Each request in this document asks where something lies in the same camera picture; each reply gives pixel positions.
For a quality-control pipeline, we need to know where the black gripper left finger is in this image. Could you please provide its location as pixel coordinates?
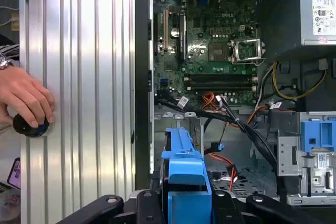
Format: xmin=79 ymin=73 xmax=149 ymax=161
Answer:
xmin=56 ymin=175 xmax=165 ymax=224

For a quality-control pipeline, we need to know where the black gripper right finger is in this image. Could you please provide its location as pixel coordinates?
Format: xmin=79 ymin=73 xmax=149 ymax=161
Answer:
xmin=209 ymin=189 xmax=336 ymax=224

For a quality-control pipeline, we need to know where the hard disk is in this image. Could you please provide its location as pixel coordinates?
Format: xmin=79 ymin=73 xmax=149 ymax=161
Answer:
xmin=160 ymin=126 xmax=214 ymax=224

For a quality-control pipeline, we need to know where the black disk cable bundle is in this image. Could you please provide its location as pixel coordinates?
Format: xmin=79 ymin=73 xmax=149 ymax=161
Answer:
xmin=156 ymin=97 xmax=279 ymax=180

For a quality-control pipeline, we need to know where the round black tool blue ring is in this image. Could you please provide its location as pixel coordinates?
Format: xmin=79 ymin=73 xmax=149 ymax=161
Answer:
xmin=12 ymin=113 xmax=51 ymax=138

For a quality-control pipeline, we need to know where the black RAM slot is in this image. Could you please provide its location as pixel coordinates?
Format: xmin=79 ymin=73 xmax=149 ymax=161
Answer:
xmin=183 ymin=86 xmax=258 ymax=91
xmin=183 ymin=73 xmax=258 ymax=79
xmin=183 ymin=78 xmax=258 ymax=82
xmin=183 ymin=81 xmax=258 ymax=87

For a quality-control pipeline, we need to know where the tan expansion slot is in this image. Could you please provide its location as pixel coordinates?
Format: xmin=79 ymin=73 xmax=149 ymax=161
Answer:
xmin=163 ymin=8 xmax=169 ymax=52

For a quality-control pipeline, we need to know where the person hand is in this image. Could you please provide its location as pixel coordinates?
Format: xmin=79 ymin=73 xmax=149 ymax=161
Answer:
xmin=0 ymin=66 xmax=56 ymax=129

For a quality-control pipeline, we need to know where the metal drive cage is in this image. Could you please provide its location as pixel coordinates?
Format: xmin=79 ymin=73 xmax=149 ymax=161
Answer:
xmin=277 ymin=111 xmax=336 ymax=207

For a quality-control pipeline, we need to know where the black connector blue tab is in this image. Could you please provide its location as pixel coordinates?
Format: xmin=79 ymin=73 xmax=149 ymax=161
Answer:
xmin=211 ymin=142 xmax=227 ymax=154

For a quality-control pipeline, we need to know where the blue drive latch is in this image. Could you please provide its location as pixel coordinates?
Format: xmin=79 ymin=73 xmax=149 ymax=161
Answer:
xmin=300 ymin=120 xmax=336 ymax=154

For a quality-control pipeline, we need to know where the black PC case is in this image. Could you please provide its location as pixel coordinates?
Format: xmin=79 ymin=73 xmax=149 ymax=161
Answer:
xmin=133 ymin=0 xmax=336 ymax=224

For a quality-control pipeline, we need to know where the purple phone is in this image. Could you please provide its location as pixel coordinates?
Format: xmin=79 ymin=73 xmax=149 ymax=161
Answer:
xmin=6 ymin=157 xmax=22 ymax=190

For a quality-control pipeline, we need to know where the green motherboard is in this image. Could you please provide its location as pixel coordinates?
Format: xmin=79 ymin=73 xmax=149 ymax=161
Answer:
xmin=153 ymin=0 xmax=259 ymax=107

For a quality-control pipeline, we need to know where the CPU socket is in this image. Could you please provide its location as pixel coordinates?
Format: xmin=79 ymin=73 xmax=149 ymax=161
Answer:
xmin=208 ymin=41 xmax=228 ymax=61

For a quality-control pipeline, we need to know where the metal socket cover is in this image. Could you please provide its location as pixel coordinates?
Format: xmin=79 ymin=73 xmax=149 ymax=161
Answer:
xmin=230 ymin=38 xmax=264 ymax=64

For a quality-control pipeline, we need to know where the grey power supply unit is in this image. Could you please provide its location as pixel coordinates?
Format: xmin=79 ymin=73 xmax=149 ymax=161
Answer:
xmin=299 ymin=0 xmax=336 ymax=49

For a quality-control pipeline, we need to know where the silver wristwatch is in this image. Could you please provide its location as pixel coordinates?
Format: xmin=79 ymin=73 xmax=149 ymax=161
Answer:
xmin=0 ymin=52 xmax=14 ymax=70

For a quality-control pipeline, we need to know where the orange flat disk wire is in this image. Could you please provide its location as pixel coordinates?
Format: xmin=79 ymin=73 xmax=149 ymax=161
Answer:
xmin=204 ymin=152 xmax=240 ymax=191

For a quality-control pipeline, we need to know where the orange wire bundle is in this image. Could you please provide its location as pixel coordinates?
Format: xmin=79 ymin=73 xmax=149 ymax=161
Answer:
xmin=201 ymin=91 xmax=224 ymax=111

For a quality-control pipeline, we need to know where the yellow power wire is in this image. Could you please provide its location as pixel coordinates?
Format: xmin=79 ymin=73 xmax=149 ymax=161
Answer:
xmin=271 ymin=61 xmax=327 ymax=102

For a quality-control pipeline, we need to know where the wire locking lever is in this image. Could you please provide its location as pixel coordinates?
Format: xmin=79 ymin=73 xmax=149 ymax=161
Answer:
xmin=232 ymin=58 xmax=266 ymax=66

